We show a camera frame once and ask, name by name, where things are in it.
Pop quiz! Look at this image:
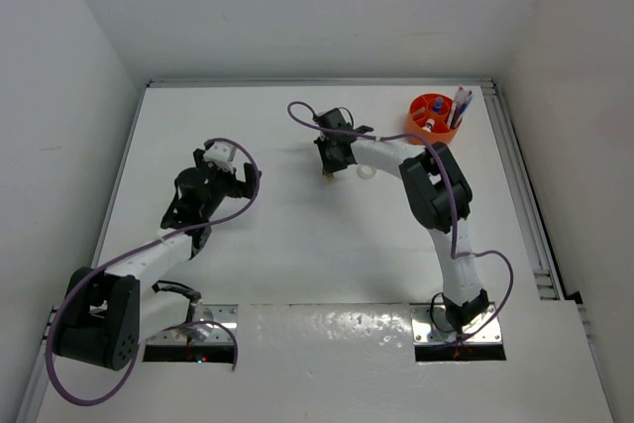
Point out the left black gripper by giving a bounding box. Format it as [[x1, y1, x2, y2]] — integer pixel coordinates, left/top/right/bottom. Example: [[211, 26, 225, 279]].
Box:
[[194, 149, 259, 219]]

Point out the clear tape roll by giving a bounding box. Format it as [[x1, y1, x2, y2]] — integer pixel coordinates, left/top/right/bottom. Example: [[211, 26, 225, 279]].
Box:
[[357, 164, 377, 180]]

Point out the pink white stapler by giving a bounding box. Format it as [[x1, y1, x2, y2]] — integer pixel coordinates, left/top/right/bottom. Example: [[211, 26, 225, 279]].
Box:
[[423, 118, 436, 132]]

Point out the blue cap spray bottle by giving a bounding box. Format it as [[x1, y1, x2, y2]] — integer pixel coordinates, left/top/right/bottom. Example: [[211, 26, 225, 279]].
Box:
[[432, 96, 444, 115]]

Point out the red clear cap pen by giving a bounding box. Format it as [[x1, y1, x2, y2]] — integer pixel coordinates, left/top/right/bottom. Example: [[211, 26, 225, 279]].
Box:
[[447, 86, 468, 129]]

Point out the blue clear pen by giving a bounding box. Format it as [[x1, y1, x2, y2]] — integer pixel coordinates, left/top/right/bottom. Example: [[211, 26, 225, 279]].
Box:
[[448, 87, 470, 129]]

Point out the beige staple box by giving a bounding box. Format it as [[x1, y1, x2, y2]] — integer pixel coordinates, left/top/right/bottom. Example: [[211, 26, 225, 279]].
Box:
[[411, 106, 426, 118]]

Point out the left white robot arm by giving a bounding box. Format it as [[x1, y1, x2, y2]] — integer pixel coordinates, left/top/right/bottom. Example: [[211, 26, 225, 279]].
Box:
[[47, 138, 262, 370]]

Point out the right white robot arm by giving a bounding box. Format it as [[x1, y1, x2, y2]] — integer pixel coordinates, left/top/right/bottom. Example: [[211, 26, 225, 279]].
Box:
[[313, 108, 489, 332]]

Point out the orange round pen holder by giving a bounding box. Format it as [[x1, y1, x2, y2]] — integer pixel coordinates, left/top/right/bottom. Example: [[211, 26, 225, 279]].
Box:
[[404, 93, 459, 145]]

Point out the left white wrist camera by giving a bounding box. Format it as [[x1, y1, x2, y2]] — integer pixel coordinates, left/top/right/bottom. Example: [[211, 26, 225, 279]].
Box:
[[203, 142, 236, 172]]

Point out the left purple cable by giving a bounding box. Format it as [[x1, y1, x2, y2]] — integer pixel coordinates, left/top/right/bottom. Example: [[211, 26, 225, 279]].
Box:
[[44, 137, 263, 404]]

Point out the purple cable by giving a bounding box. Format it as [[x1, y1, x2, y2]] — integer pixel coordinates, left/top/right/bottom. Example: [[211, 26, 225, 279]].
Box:
[[44, 137, 263, 404], [287, 101, 514, 345]]

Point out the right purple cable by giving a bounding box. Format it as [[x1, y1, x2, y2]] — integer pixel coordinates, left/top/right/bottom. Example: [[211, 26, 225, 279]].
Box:
[[287, 101, 514, 345]]

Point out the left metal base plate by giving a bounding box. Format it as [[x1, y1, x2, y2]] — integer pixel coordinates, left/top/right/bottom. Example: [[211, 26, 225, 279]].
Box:
[[148, 304, 238, 346]]

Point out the metal base plate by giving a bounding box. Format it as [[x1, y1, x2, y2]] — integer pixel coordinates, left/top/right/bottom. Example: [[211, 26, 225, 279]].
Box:
[[148, 304, 238, 346], [410, 302, 503, 347]]

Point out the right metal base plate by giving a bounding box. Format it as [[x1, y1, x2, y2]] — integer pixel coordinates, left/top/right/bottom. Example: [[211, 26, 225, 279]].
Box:
[[410, 302, 503, 347]]

